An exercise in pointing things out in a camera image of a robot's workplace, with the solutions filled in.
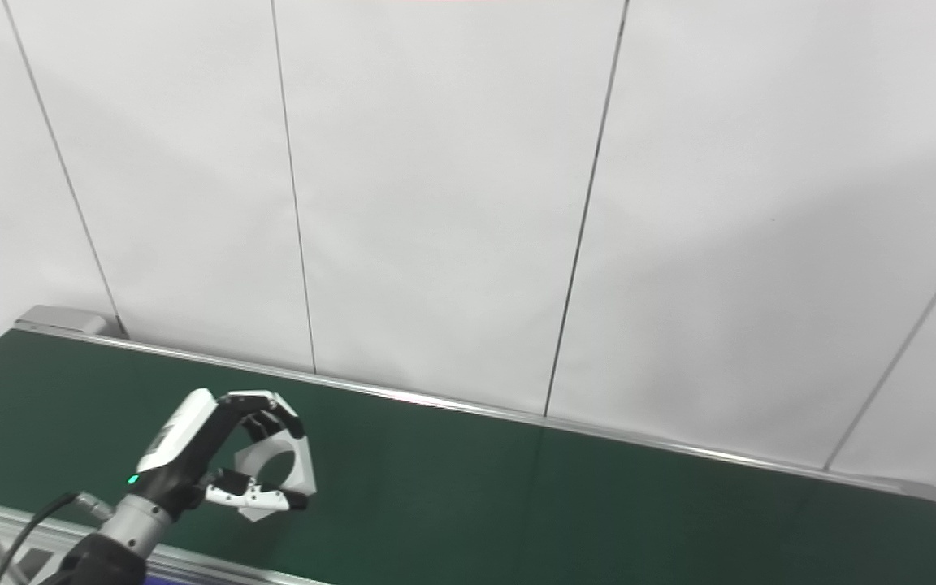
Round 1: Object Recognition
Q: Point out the white square part with hole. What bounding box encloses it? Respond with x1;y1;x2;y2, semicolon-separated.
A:
228;422;319;522

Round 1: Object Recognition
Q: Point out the green conveyor belt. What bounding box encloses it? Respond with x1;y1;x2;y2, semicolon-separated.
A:
0;307;936;585

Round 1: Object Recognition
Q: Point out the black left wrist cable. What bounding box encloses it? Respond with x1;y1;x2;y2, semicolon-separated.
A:
0;491;117;585

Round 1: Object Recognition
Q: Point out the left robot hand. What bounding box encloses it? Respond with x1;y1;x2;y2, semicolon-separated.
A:
127;388;310;516

